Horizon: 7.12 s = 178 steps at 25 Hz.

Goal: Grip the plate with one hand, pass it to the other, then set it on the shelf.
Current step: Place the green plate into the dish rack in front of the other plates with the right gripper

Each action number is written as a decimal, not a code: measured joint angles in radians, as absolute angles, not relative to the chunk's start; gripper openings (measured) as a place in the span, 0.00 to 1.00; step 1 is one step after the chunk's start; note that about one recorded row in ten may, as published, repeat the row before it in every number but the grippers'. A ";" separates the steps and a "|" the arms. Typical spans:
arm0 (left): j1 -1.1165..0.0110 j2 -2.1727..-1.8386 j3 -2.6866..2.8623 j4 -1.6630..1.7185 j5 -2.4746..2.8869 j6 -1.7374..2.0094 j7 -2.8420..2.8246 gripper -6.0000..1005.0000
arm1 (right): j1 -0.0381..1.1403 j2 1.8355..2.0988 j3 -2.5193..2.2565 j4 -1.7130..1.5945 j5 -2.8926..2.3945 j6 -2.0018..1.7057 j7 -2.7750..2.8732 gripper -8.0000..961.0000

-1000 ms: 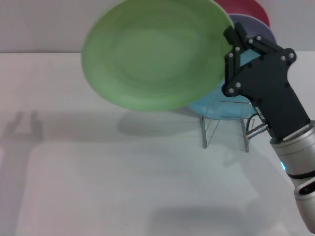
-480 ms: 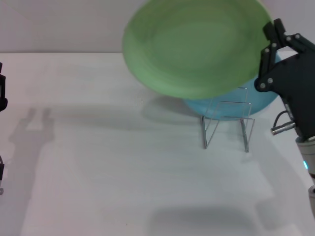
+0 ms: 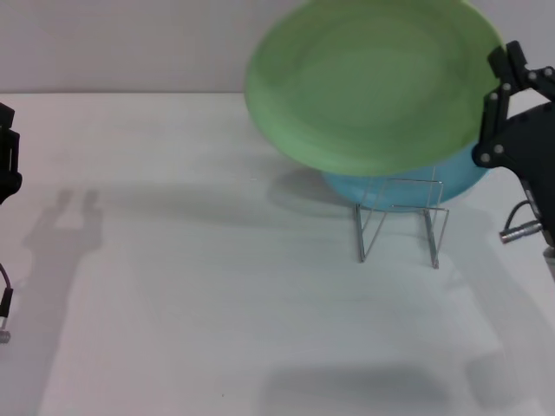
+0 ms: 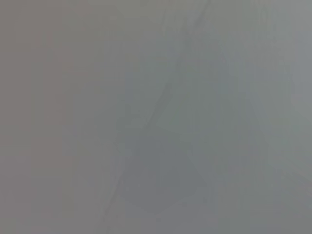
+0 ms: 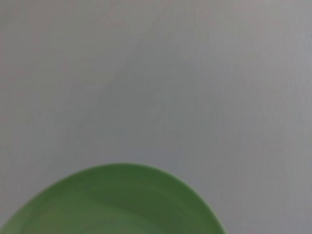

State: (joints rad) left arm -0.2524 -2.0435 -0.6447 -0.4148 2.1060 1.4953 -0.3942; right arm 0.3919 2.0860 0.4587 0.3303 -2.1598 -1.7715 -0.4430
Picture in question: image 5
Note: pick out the green round plate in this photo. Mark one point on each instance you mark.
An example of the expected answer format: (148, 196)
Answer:
(117, 204)

